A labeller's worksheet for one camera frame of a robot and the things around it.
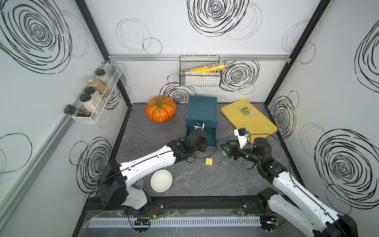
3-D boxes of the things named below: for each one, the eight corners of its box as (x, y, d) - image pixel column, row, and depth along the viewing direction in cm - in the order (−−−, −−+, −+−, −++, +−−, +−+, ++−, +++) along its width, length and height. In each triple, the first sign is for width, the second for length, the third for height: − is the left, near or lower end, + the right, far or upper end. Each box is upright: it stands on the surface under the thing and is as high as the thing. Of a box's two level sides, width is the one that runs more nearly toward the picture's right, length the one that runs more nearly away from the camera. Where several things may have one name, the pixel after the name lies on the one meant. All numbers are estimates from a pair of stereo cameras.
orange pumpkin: (148, 126, 108) (143, 115, 98) (152, 107, 120) (149, 96, 110) (175, 126, 108) (173, 115, 98) (176, 107, 120) (175, 96, 110)
